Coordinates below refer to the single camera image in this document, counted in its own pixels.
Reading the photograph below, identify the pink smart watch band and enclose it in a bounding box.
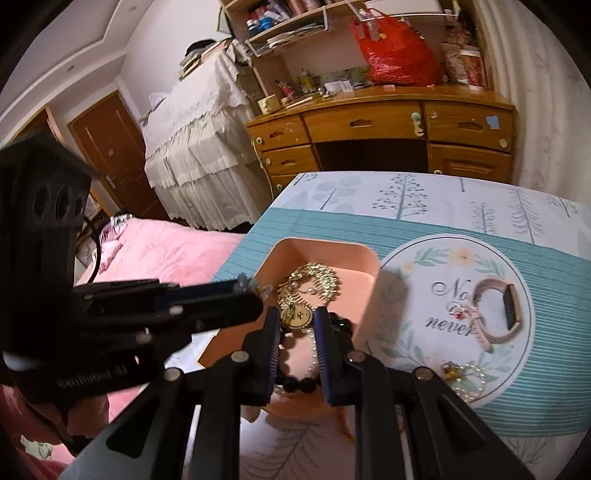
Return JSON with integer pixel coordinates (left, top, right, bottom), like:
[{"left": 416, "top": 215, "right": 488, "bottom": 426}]
[{"left": 451, "top": 277, "right": 523, "bottom": 353}]

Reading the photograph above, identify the pink jewelry tray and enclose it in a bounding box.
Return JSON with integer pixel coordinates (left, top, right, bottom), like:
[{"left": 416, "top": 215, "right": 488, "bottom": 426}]
[{"left": 198, "top": 238, "right": 380, "bottom": 421}]

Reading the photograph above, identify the brown wooden door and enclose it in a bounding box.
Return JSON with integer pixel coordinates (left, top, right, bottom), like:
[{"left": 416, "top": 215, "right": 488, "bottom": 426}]
[{"left": 67, "top": 91, "right": 168, "bottom": 220}]

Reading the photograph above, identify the white lace cover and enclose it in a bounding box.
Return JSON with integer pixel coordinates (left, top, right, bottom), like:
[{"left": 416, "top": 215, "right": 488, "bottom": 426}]
[{"left": 142, "top": 40, "right": 271, "bottom": 231}]

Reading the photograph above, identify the pink fleece blanket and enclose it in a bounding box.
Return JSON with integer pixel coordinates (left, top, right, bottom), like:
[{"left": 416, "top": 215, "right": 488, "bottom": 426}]
[{"left": 0, "top": 216, "right": 246, "bottom": 480}]

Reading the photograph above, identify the printed tree tablecloth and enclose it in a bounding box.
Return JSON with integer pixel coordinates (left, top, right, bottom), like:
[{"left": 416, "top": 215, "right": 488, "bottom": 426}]
[{"left": 110, "top": 171, "right": 591, "bottom": 480}]

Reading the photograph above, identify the cream mug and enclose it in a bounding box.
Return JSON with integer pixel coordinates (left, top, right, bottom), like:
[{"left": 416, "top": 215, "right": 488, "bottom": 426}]
[{"left": 257, "top": 94, "right": 283, "bottom": 115}]

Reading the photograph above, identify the wooden desk with drawers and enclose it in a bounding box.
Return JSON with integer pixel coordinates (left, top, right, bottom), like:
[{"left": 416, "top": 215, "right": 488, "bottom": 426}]
[{"left": 246, "top": 86, "right": 516, "bottom": 193}]

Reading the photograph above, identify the red plastic bag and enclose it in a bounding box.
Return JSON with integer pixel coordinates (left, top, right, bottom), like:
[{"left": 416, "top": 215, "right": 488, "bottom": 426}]
[{"left": 349, "top": 8, "right": 445, "bottom": 87}]

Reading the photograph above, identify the white curtain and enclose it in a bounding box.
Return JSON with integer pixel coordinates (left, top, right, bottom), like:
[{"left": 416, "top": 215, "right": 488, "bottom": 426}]
[{"left": 474, "top": 1, "right": 590, "bottom": 205}]

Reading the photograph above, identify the black bead bracelet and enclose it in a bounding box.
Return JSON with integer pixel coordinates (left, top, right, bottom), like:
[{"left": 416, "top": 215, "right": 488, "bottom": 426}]
[{"left": 274, "top": 313, "right": 355, "bottom": 394}]

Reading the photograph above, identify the wooden wall shelf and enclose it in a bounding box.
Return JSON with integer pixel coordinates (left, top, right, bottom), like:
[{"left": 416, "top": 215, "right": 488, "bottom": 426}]
[{"left": 221, "top": 1, "right": 481, "bottom": 84}]

